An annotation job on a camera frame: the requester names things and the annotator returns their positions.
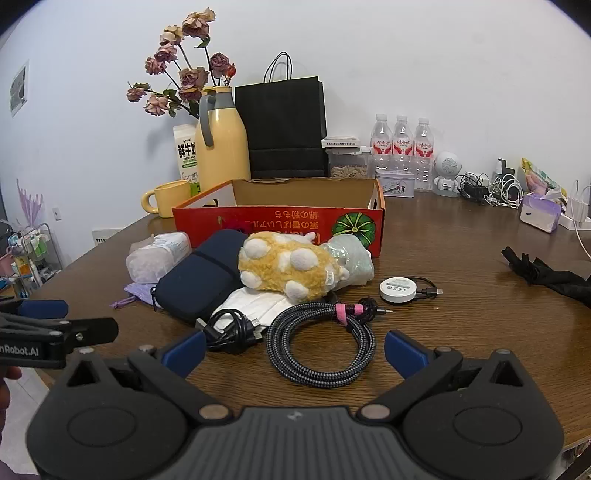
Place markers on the clear nut container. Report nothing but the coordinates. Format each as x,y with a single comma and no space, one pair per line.
348,167

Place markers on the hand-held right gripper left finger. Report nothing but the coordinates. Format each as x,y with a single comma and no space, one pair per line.
187,354

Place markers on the navy zip pouch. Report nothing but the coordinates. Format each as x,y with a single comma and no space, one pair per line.
198,281

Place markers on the black cloth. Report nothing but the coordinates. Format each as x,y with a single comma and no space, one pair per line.
554,279

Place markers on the wall picture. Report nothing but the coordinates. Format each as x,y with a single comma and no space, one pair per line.
18,87

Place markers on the flat white box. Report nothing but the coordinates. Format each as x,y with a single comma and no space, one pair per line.
340,142

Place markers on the yellow thermos jug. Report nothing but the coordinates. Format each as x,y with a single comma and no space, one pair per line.
224,152

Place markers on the grey tin box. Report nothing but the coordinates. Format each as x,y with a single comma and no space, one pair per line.
396,184

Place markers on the white milk carton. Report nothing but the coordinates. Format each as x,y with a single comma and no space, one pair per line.
184,157

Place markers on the white wall vent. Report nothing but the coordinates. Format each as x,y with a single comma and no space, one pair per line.
106,236

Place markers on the small black device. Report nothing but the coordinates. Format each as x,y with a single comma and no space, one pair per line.
502,165

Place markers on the red cardboard box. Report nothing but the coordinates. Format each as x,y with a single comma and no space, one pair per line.
286,217

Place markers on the clear plastic bag bundle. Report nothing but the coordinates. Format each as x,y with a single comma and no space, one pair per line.
358,267

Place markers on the white tissue packet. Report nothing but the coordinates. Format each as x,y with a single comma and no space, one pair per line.
157,258

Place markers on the metal storage rack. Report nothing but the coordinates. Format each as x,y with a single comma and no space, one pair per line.
32,263

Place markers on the black paper bag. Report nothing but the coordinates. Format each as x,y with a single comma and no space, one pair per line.
281,124

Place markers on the white robot-shaped speaker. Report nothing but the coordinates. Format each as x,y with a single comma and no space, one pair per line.
447,166

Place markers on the purple flower wall sticker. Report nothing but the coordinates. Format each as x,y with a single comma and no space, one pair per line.
28,207

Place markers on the purple tissue pack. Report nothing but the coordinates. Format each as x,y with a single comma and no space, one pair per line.
538,214

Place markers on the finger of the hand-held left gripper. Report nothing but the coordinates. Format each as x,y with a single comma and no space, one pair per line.
44,308
92,330

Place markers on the round white charger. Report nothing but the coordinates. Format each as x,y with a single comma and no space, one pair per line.
397,290

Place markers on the person's left hand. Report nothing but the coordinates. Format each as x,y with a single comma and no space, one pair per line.
4,399

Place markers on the dried rose bouquet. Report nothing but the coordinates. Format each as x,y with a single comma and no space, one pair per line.
191,76

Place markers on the yellow plush toy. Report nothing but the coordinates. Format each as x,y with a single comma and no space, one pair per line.
281,263

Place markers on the white face mask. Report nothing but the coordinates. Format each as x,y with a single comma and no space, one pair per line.
263,304

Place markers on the yellow mug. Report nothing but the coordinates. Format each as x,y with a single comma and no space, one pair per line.
173,198

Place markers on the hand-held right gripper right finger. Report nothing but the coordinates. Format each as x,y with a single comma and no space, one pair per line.
406,354

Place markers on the colourful snack bag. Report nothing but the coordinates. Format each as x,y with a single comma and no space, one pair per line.
538,177

